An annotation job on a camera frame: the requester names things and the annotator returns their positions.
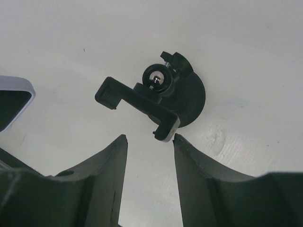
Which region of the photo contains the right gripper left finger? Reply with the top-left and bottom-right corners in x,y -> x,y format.
0,135 -> 128,227

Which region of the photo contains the phone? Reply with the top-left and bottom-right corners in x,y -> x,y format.
0,75 -> 36,132

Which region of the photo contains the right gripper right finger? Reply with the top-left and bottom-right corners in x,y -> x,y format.
173,134 -> 303,227

